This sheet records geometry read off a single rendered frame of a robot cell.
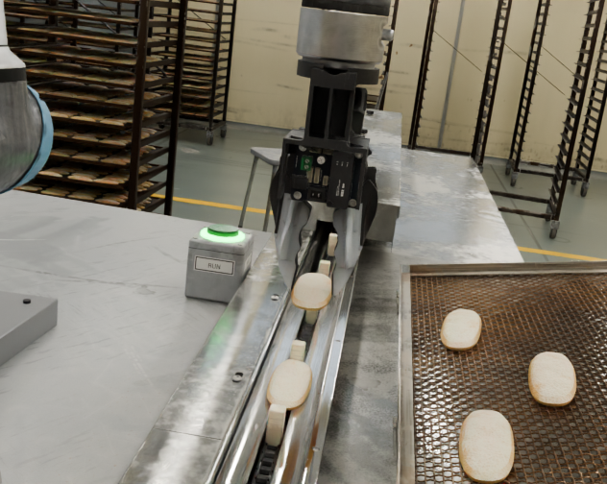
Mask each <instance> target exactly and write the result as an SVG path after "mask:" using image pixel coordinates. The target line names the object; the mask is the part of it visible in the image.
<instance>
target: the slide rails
mask: <svg viewBox="0 0 607 484"><path fill-rule="evenodd" d="M331 233H334V227H333V222H328V221H322V223H321V225H320V227H319V229H318V231H317V234H316V236H315V239H314V241H313V244H312V246H311V249H310V251H309V254H308V256H307V258H306V261H305V263H304V266H303V269H302V271H301V274H300V276H302V275H304V274H308V273H316V274H318V273H319V267H320V261H321V260H323V258H324V255H325V252H326V249H327V246H328V239H329V235H330V234H331ZM343 290H344V287H343V288H342V289H341V290H340V292H339V293H338V294H337V295H336V296H332V295H331V298H330V300H329V302H328V305H327V306H326V307H324V308H323V309H321V310H320V314H319V317H318V321H317V324H316V327H315V330H314V334H313V337H312V341H311V344H310V348H309V351H308V355H307V358H306V360H305V363H306V364H307V365H308V366H309V367H310V369H311V371H312V383H311V387H310V390H309V393H308V395H307V397H306V399H305V401H304V403H303V404H302V405H301V406H300V407H298V408H297V409H294V410H292V411H291V414H290V418H289V421H288V425H287V427H286V431H285V434H284V438H283V441H282V445H281V448H280V451H279V457H278V461H277V464H276V467H275V470H274V474H273V477H272V481H271V484H300V483H301V478H302V474H303V469H304V461H305V457H306V453H307V449H308V444H309V440H310V436H311V431H312V427H313V423H314V419H315V414H316V410H317V405H318V401H319V397H320V393H321V388H322V384H323V380H324V375H325V371H326V366H327V363H328V355H329V350H330V346H331V341H332V337H333V332H334V329H335V324H336V320H337V316H338V311H339V307H340V302H341V299H342V294H343ZM304 313H305V310H303V309H299V308H298V307H296V306H295V305H294V304H293V303H292V299H291V298H290V301H289V303H288V305H287V307H286V310H285V312H284V314H283V317H282V319H281V322H280V324H279V328H278V331H277V333H276V336H275V338H274V340H273V343H272V345H271V348H270V349H269V352H268V354H267V357H266V359H265V362H264V364H263V367H262V369H261V371H260V374H259V376H258V379H257V381H256V384H255V388H254V389H253V392H252V394H251V396H250V399H249V401H248V404H247V406H246V409H245V411H244V414H243V416H242V419H241V421H240V423H239V426H238V427H237V430H236V432H235V435H234V437H233V440H232V442H231V446H230V449H229V451H228V453H227V456H226V458H225V461H224V463H223V466H222V468H221V471H220V472H219V475H218V477H217V479H216V482H215V484H247V483H248V480H249V477H250V474H251V471H252V468H253V465H254V462H255V458H256V455H257V452H258V449H259V446H260V443H261V440H262V437H263V434H264V431H265V428H266V425H267V423H268V414H269V409H270V406H271V404H270V403H269V401H268V399H267V387H268V383H269V381H270V378H271V376H272V373H273V372H274V370H275V368H276V367H277V366H278V365H279V364H280V363H282V362H283V361H285V360H288V359H289V357H290V353H291V346H292V343H293V340H296V338H297V335H298V332H299V329H300V326H301V323H302V320H303V317H304Z"/></svg>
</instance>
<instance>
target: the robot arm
mask: <svg viewBox="0 0 607 484"><path fill-rule="evenodd" d="M302 6H303V7H307V8H301V12H300V21H299V30H298V38H297V48H296V52H297V54H298V55H300V56H303V58H302V59H299V60H298V66H297V75H298V76H302V77H306V78H310V86H309V94H308V103H307V112H306V120H305V128H304V127H299V128H298V129H292V130H291V131H290V132H289V133H288V134H287V135H286V136H285V137H284V138H283V142H282V151H281V157H280V158H279V169H278V171H277V173H276V175H275V176H274V178H273V180H272V184H271V189H270V201H271V207H272V210H273V215H274V220H275V226H276V227H275V242H276V250H277V258H278V263H279V270H280V273H281V275H282V278H283V280H284V282H285V284H286V286H287V289H293V285H294V282H295V278H296V275H297V272H298V268H299V264H298V252H299V250H300V248H301V246H302V243H303V241H302V235H301V232H302V229H303V227H304V226H305V225H306V223H307V221H308V219H309V216H310V213H311V209H312V206H311V204H310V203H309V202H308V201H312V202H319V203H327V207H334V208H335V210H334V212H333V227H334V229H335V231H336V232H337V239H338V241H337V243H336V246H335V249H334V257H335V260H336V263H335V267H334V269H333V272H332V276H331V295H332V296H336V295H337V294H338V293H339V292H340V290H341V289H342V288H343V287H344V286H345V284H346V283H347V281H348V280H349V278H350V276H351V274H352V271H353V268H354V266H355V263H356V261H357V259H358V257H359V255H360V252H361V250H362V247H363V243H364V241H365V238H366V236H367V233H368V231H369V229H370V226H371V224H372V223H373V220H374V218H375V215H376V209H377V203H378V190H377V184H376V167H375V166H368V161H367V158H368V156H369V155H371V154H372V152H373V150H372V149H371V148H370V147H369V145H370V138H365V135H363V134H362V128H363V120H364V115H365V111H366V105H367V95H368V91H367V89H366V88H363V87H356V86H357V85H377V84H378V77H379V70H380V69H379V68H376V67H375V65H376V64H380V63H382V61H383V54H384V47H385V46H384V44H383V42H382V40H387V41H392V40H393V39H394V31H393V30H390V29H383V27H384V26H385V25H386V24H388V18H389V17H382V16H373V15H366V14H374V15H383V16H389V13H390V7H391V0H303V1H302ZM309 8H317V9H325V10H331V11H325V10H317V9H309ZM334 11H340V12H334ZM350 12H357V13H364V14H357V13H350ZM52 144H53V122H52V118H51V114H50V111H49V109H48V108H47V106H46V104H45V102H44V101H41V100H40V99H39V94H38V93H37V92H36V91H35V90H34V89H32V88H31V87H29V86H28V85H27V77H26V66H25V63H24V62H23V61H22V60H20V59H19V58H18V57H17V56H16V55H15V54H14V53H13V52H12V51H11V50H10V48H9V46H8V40H7V30H6V20H5V11H4V1H3V0H0V194H3V193H6V192H8V191H10V190H12V189H14V188H15V187H17V186H19V185H22V184H24V183H26V182H28V181H30V180H31V179H32V178H33V177H35V176H36V174H37V173H38V172H39V171H40V170H41V169H42V167H43V166H44V164H45V163H46V161H47V159H48V157H49V155H50V152H51V148H52ZM288 154H290V155H288Z"/></svg>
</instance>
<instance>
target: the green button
mask: <svg viewBox="0 0 607 484"><path fill-rule="evenodd" d="M206 232H207V233H208V234H211V235H214V236H219V237H235V236H238V235H239V230H238V229H237V228H236V227H234V226H230V225H224V224H214V225H210V226H209V227H207V230H206Z"/></svg>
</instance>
